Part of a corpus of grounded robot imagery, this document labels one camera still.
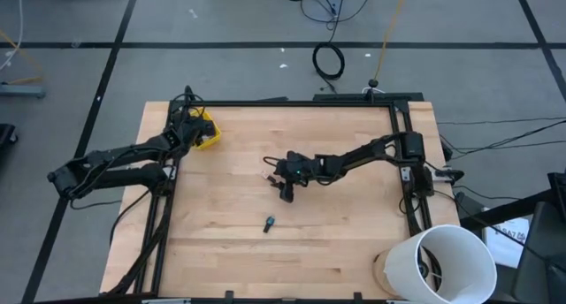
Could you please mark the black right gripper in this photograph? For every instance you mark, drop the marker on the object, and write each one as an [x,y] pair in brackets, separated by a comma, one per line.
[294,164]

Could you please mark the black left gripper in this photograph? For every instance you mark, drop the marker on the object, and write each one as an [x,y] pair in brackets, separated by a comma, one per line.
[181,134]

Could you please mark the yellow plastic basket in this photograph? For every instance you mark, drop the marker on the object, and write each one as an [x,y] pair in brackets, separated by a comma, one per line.
[213,139]

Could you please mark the teal blue nail polish bottle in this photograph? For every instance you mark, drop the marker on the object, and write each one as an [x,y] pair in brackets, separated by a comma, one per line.
[269,223]

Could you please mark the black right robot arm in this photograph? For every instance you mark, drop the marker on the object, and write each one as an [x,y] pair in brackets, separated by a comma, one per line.
[354,156]

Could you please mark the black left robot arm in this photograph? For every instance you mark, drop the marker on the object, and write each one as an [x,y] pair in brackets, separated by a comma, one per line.
[115,177]

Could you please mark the black flat bar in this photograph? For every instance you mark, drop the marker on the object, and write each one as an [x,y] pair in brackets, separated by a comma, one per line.
[345,96]

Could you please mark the black table clamp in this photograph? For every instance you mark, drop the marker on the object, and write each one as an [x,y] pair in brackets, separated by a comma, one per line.
[357,296]
[228,295]

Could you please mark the round wooden base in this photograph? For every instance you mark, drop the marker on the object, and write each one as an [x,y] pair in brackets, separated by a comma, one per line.
[379,273]

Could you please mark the black knob stand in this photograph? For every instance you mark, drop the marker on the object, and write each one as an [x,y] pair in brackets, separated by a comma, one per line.
[372,82]

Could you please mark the white cylindrical lampshade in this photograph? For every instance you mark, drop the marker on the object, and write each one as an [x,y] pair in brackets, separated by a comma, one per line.
[400,264]

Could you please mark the black slanted beam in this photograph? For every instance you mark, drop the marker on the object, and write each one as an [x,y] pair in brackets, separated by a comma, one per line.
[508,211]

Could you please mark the white printed paper sheet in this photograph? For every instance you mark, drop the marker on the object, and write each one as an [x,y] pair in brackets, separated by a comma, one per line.
[508,246]

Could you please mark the black office chair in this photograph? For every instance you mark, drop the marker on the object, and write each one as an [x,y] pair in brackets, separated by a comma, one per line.
[546,251]

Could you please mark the black aluminium table frame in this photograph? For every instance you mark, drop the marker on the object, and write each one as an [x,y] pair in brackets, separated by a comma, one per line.
[287,104]

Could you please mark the silver metal bracket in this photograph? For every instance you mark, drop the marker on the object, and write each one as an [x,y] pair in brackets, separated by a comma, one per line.
[406,173]

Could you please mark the grey blue floor rail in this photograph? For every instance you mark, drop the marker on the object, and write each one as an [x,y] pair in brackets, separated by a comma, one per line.
[21,90]

